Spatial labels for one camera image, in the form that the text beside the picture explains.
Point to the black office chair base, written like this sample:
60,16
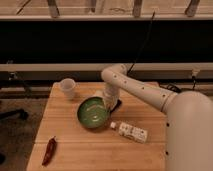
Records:
20,112

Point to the white printed bottle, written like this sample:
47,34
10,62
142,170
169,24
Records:
130,132

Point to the red chili pepper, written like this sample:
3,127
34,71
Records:
50,149

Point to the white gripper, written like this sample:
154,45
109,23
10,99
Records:
111,95

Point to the white plastic cup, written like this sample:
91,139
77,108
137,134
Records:
67,86

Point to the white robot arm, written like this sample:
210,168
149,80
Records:
189,119

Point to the white wall plug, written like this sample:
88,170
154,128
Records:
195,72

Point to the green ceramic bowl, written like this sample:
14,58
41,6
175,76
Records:
92,113

